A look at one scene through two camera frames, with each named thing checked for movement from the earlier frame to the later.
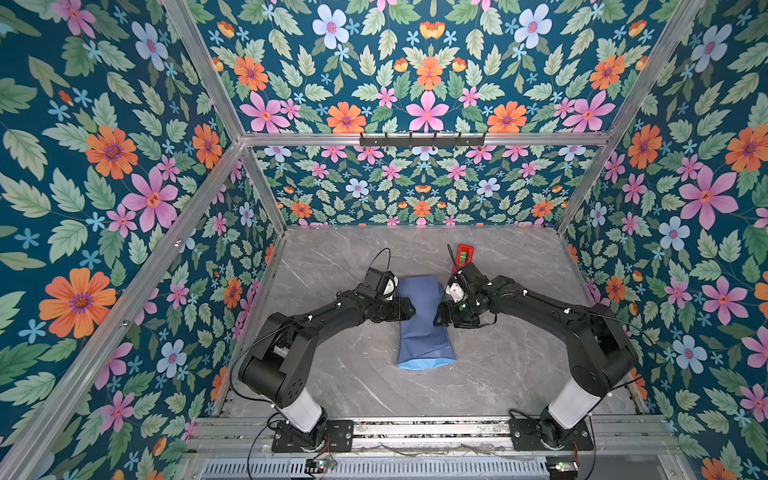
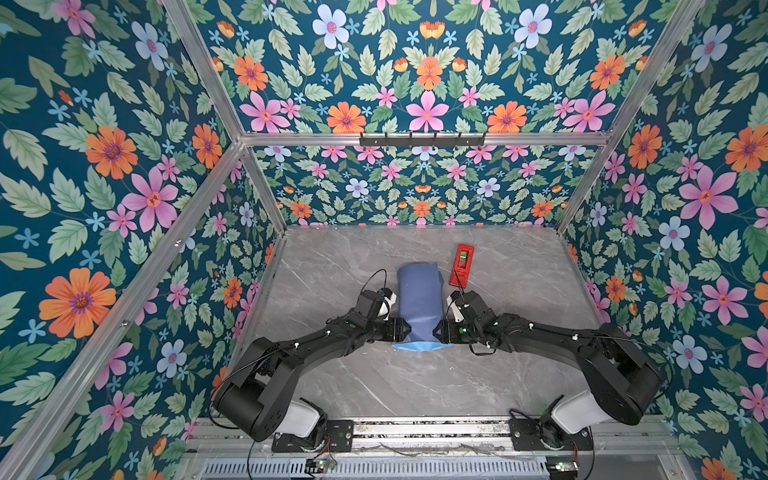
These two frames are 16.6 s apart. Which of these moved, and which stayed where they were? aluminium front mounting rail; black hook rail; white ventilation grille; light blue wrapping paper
Moved: light blue wrapping paper
Stayed: aluminium front mounting rail; black hook rail; white ventilation grille
